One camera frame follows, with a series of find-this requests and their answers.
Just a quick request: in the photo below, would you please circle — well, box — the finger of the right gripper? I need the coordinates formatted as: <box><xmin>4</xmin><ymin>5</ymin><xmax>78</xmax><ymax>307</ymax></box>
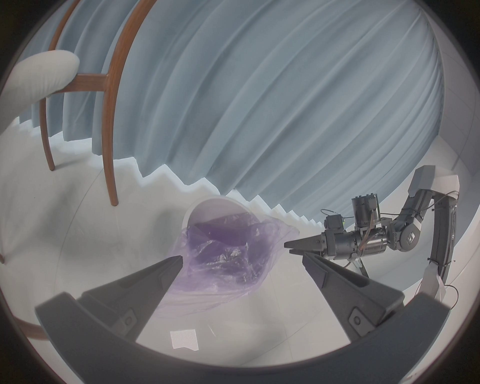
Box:
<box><xmin>284</xmin><ymin>234</ymin><xmax>325</xmax><ymax>249</ymax></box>
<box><xmin>289</xmin><ymin>246</ymin><xmax>326</xmax><ymax>257</ymax></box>

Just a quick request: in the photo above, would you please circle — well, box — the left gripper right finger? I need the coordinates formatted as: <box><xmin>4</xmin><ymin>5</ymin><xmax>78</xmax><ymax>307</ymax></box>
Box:
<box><xmin>302</xmin><ymin>252</ymin><xmax>405</xmax><ymax>341</ymax></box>

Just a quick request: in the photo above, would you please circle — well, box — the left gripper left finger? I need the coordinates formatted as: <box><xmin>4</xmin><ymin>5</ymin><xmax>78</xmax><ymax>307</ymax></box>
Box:
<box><xmin>77</xmin><ymin>256</ymin><xmax>184</xmax><ymax>341</ymax></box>

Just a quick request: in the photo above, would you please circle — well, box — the purple plastic bag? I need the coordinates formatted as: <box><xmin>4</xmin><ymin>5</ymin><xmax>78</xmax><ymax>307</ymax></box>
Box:
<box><xmin>157</xmin><ymin>212</ymin><xmax>301</xmax><ymax>313</ymax></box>

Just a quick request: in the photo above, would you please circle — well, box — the white trash bin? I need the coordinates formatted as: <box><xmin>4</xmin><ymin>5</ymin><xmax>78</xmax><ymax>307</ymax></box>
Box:
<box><xmin>182</xmin><ymin>197</ymin><xmax>260</xmax><ymax>241</ymax></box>

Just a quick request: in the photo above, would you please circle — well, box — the pale blue curtain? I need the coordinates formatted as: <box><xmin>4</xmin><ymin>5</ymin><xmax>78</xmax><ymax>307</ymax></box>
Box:
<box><xmin>19</xmin><ymin>0</ymin><xmax>446</xmax><ymax>226</ymax></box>

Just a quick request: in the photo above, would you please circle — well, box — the white cushioned wooden chair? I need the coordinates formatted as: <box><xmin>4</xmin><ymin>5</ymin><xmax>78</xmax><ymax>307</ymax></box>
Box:
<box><xmin>0</xmin><ymin>0</ymin><xmax>159</xmax><ymax>341</ymax></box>

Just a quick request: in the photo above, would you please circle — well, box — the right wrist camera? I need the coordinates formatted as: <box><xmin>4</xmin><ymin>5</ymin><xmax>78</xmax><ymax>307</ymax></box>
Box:
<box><xmin>324</xmin><ymin>214</ymin><xmax>346</xmax><ymax>232</ymax></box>

